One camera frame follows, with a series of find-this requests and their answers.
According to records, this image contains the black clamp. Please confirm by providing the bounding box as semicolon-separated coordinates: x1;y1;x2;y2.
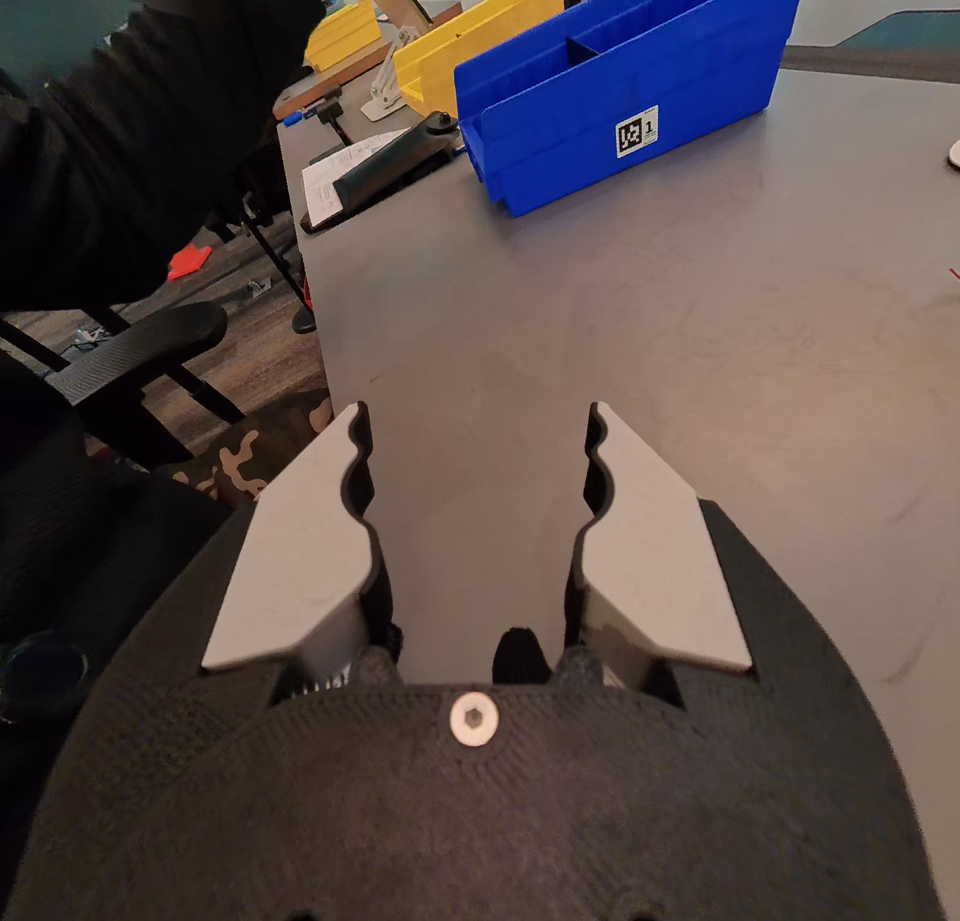
313;83;355;146

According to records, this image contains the wooden side table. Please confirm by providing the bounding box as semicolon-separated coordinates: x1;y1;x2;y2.
271;0;464;122

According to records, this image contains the red cloth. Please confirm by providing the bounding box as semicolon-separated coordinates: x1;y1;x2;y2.
166;243;216;282

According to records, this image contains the large yellow bin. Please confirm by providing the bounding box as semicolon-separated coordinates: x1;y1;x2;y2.
392;0;567;121

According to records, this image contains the black bar device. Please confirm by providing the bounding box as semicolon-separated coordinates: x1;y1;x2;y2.
330;111;461;213

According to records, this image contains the blue bin with tag sticker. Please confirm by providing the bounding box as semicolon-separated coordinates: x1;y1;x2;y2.
452;0;815;219

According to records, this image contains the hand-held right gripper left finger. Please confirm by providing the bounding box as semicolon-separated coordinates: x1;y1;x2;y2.
201;401;404;676

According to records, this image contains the black office chair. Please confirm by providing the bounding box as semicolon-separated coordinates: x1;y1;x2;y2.
0;300;249;720

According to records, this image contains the small yellow bin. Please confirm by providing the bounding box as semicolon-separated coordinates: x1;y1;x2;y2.
303;0;385;75

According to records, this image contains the white paper sheet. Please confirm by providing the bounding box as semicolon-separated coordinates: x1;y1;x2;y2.
300;127;412;232

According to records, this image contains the person's camouflage trouser leg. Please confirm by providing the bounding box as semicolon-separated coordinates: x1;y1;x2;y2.
171;388;336;510

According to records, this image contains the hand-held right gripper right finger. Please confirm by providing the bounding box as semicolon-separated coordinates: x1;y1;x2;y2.
562;401;754;688

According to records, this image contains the white hinge bracket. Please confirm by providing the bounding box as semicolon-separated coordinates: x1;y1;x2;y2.
360;24;423;122

